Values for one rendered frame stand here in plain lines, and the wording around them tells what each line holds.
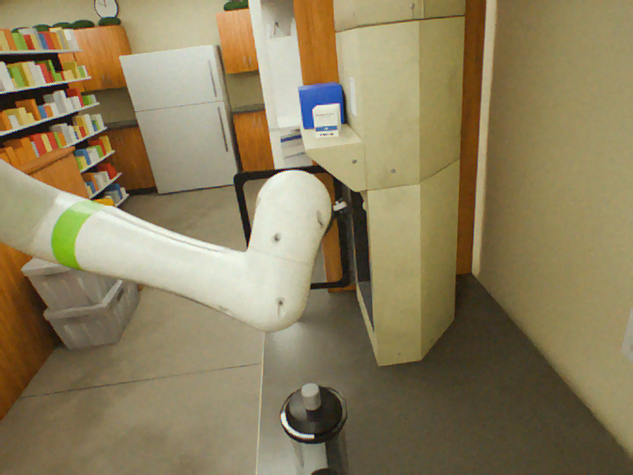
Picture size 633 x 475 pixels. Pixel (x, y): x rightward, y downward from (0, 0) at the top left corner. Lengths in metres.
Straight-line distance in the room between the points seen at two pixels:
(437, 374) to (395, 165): 0.52
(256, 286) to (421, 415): 0.56
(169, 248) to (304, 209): 0.22
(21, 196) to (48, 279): 2.32
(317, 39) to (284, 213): 0.70
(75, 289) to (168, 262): 2.41
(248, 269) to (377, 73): 0.44
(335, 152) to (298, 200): 0.29
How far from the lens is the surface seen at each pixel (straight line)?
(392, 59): 0.83
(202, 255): 0.63
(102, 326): 3.14
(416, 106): 0.85
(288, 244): 0.56
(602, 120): 0.95
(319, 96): 1.02
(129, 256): 0.68
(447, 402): 1.04
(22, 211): 0.75
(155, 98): 5.93
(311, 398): 0.68
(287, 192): 0.56
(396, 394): 1.05
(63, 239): 0.75
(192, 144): 5.93
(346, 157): 0.83
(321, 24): 1.18
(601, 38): 0.96
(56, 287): 3.08
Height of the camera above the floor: 1.70
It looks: 25 degrees down
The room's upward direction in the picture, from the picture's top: 7 degrees counter-clockwise
